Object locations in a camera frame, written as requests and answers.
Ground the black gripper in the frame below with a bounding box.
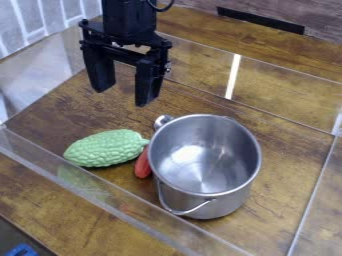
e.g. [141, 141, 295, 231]
[78, 0, 172, 107]

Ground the stainless steel pot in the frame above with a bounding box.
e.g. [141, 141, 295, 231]
[148, 114, 261, 219]

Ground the green bitter gourd toy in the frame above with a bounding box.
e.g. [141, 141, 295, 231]
[62, 129, 149, 167]

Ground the blue object at corner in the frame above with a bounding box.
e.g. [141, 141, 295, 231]
[3, 243, 38, 256]

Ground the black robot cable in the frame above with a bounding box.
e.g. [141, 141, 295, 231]
[145, 0, 176, 13]

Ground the pink handled metal spoon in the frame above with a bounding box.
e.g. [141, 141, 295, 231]
[133, 114, 174, 180]

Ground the black wall strip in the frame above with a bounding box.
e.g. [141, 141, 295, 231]
[216, 6, 304, 35]

